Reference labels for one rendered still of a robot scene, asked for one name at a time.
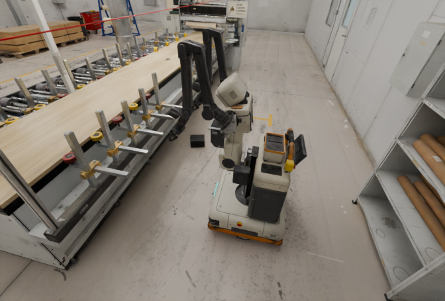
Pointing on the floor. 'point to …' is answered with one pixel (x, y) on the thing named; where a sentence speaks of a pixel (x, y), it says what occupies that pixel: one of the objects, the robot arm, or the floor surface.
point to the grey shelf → (421, 125)
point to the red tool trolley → (91, 20)
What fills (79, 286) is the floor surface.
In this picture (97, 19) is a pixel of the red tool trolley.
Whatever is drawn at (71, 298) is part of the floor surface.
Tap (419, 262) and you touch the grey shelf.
